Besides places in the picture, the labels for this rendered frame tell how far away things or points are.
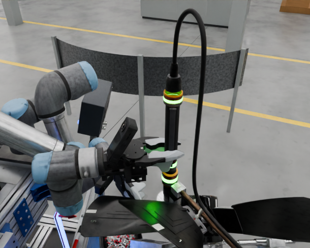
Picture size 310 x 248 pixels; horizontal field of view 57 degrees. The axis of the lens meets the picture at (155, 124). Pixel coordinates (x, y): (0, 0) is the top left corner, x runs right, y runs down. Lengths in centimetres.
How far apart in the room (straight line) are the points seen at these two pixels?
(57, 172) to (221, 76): 234
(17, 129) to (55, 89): 23
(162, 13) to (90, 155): 668
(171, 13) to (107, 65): 455
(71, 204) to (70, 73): 47
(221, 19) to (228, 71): 406
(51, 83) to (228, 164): 220
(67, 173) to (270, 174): 242
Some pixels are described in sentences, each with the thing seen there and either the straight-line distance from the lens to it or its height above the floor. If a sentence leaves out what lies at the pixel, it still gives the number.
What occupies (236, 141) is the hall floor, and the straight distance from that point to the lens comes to 321.
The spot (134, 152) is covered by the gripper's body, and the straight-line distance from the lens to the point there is 70.
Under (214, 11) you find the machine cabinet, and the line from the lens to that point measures 688.
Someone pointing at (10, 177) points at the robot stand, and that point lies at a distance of 153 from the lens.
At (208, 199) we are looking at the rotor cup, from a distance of 89.
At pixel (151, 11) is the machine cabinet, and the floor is 20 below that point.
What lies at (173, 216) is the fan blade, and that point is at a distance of 72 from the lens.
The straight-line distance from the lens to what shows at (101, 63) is 284.
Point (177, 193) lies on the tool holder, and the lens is 77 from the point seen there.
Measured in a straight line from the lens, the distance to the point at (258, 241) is 104.
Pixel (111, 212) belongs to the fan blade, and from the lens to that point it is 94.
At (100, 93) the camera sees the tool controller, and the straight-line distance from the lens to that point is 145.
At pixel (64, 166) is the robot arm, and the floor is 146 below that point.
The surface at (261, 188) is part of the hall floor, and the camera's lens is 277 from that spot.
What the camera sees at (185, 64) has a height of 87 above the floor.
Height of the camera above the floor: 193
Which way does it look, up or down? 35 degrees down
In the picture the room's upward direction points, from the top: straight up
